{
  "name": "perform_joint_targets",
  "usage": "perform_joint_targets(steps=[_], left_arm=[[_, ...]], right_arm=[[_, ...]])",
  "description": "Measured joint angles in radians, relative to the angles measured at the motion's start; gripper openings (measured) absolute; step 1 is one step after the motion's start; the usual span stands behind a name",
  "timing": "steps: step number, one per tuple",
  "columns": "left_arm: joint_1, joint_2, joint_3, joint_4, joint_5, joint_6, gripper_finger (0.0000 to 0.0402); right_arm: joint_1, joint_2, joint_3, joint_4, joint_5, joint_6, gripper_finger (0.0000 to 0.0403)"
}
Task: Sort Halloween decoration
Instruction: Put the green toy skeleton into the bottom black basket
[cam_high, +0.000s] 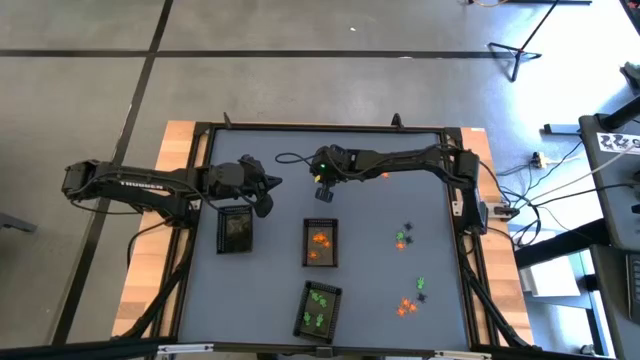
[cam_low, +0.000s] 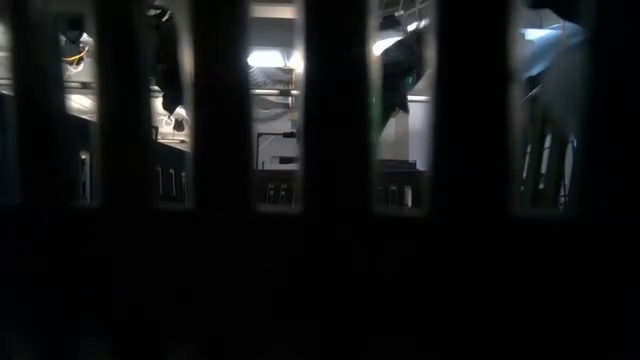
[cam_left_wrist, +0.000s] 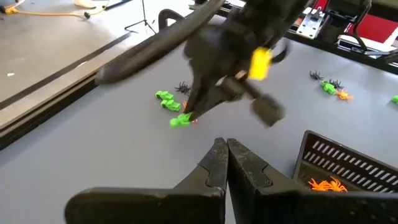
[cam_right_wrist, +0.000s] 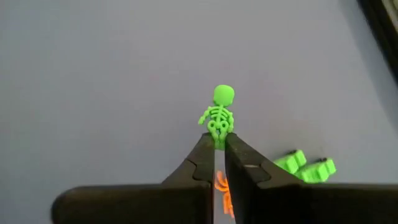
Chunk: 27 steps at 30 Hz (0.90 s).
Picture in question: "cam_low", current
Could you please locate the black slotted plastic basket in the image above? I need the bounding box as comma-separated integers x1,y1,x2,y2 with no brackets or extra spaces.
0,0,640,360

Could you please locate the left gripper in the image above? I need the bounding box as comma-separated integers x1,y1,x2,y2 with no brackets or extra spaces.
147,4,184,115

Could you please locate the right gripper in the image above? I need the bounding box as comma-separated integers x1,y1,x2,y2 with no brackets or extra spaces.
382,32,426,114

